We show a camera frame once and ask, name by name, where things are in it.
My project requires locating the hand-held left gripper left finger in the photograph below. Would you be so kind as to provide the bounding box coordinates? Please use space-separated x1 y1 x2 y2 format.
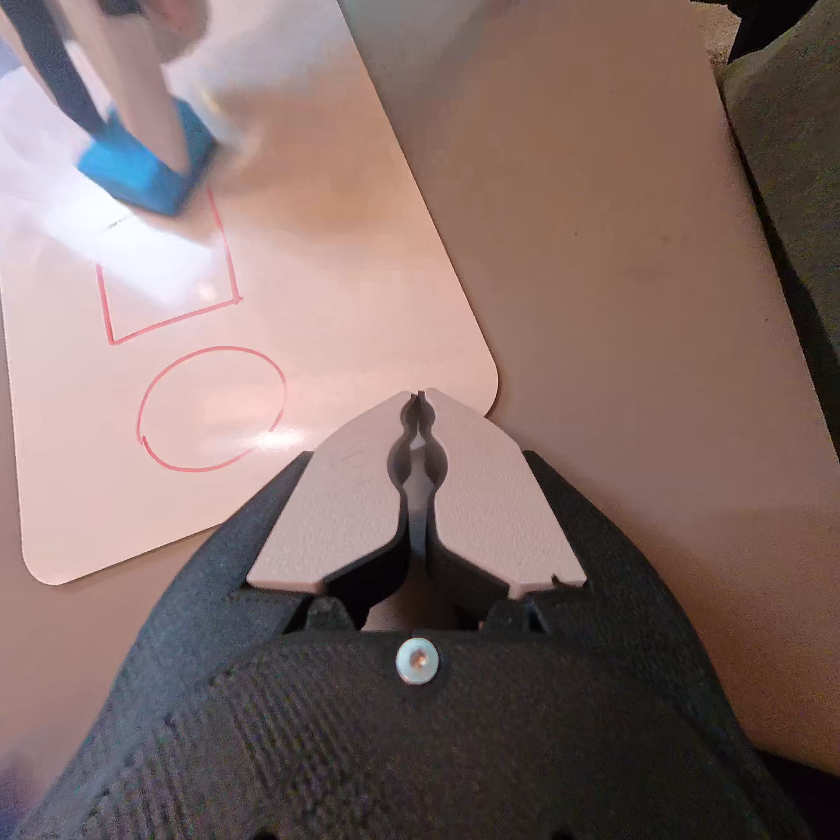
246 390 424 598

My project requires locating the white whiteboard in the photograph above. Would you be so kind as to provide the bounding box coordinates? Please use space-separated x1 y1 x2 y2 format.
0 0 502 588

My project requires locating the blue whiteboard eraser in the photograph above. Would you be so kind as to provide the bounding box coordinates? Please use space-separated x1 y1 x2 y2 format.
74 98 221 219

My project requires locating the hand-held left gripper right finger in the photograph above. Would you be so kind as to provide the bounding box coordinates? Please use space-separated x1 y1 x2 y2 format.
415 389 589 601

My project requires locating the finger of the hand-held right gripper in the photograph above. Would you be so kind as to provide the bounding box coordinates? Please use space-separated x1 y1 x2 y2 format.
58 0 194 175
0 0 111 137

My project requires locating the green sweatshirt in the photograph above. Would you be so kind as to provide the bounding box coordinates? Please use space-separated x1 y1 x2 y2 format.
717 0 840 460

